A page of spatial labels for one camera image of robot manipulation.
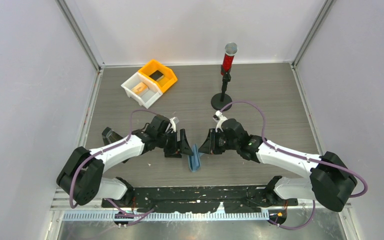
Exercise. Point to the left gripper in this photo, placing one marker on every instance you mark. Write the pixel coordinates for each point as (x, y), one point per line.
(178, 148)

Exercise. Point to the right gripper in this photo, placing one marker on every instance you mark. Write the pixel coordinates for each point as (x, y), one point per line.
(210, 146)

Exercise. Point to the blue leather card holder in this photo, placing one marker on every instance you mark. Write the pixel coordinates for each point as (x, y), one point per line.
(194, 161)

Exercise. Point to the black card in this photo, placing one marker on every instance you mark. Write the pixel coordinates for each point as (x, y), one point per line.
(157, 76)

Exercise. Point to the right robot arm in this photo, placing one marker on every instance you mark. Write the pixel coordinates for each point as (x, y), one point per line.
(322, 178)

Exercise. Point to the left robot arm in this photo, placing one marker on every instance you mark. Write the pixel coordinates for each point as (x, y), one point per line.
(82, 175)

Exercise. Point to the clear plastic holder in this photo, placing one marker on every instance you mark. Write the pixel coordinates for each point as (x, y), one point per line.
(109, 137)

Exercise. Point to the tan card in white bin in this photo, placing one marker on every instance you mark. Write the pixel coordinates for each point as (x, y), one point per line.
(140, 89)

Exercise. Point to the white plastic bin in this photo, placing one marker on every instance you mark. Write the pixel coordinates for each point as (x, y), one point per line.
(149, 97)

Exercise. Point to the orange plastic bin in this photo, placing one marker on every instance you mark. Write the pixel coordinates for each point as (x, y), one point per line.
(169, 76)

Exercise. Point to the red microphone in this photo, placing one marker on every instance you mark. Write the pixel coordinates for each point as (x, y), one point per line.
(230, 50)

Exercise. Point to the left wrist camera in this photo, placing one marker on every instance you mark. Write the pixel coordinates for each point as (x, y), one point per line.
(172, 126)

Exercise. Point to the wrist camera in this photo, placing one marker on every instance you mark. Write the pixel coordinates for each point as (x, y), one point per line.
(219, 118)
(172, 126)

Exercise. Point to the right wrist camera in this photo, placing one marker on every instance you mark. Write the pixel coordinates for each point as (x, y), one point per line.
(219, 118)

